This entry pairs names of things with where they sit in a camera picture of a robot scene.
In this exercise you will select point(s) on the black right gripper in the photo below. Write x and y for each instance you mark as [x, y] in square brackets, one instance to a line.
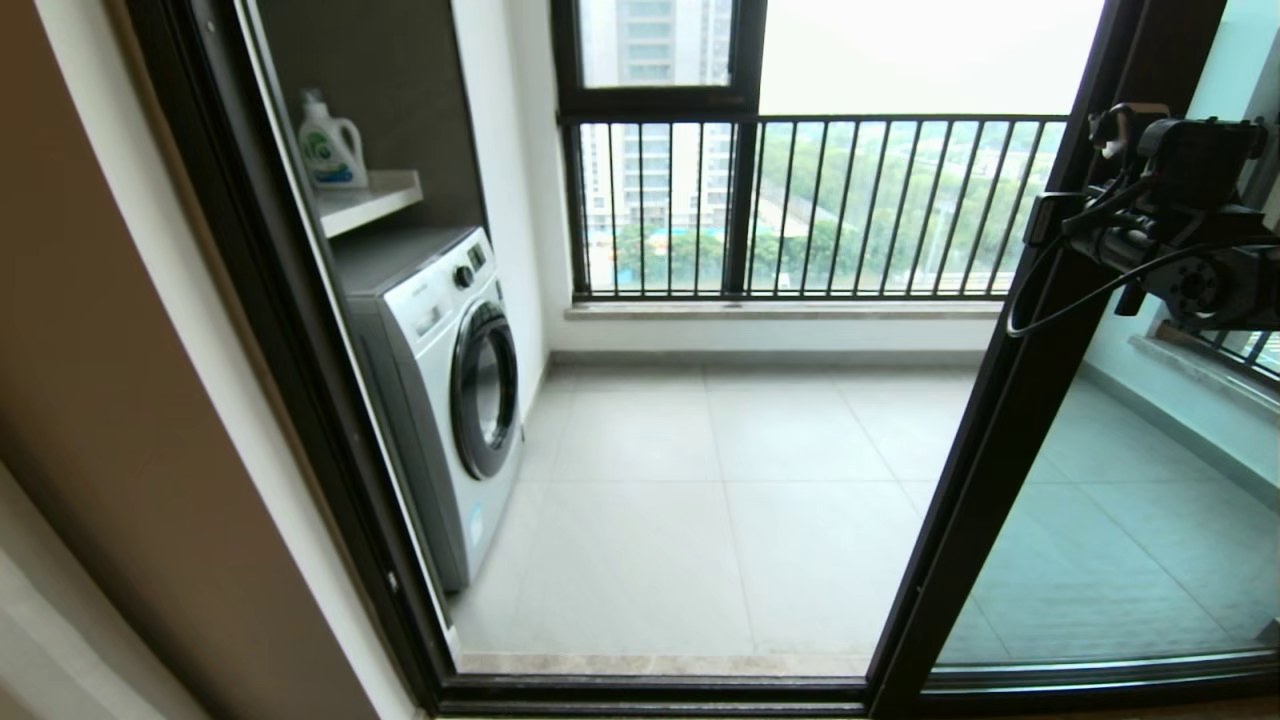
[1110, 240]

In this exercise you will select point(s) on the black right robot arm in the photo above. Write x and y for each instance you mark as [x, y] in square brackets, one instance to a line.
[1200, 290]

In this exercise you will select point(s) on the grey stone window sill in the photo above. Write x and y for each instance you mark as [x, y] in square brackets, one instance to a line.
[780, 310]
[1190, 375]

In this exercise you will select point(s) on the black framed fixed glass panel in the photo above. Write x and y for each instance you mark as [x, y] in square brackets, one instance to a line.
[1100, 672]

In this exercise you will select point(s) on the white front-load washing machine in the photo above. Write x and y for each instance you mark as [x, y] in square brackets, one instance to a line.
[435, 420]

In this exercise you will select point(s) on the white laundry detergent bottle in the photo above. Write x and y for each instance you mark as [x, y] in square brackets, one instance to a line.
[332, 155]

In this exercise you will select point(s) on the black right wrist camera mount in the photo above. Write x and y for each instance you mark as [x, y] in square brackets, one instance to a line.
[1200, 160]

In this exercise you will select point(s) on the black window frame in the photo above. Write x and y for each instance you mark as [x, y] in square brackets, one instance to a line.
[650, 100]

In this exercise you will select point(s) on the white wall shelf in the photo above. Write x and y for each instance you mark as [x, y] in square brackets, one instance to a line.
[370, 200]

